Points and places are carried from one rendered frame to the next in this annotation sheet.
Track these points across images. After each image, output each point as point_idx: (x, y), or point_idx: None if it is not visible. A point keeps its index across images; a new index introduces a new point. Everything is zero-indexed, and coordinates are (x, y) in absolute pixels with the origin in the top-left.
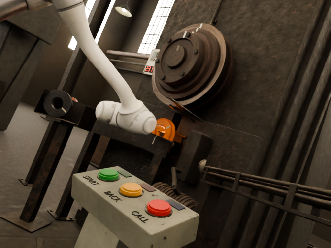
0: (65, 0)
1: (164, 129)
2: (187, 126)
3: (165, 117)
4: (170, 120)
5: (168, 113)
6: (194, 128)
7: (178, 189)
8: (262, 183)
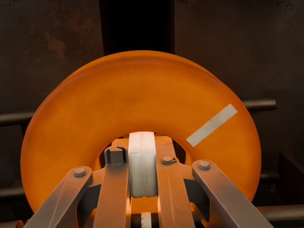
0: None
1: (172, 143)
2: (246, 35)
3: (36, 33)
4: (91, 40)
5: (41, 2)
6: (298, 32)
7: None
8: None
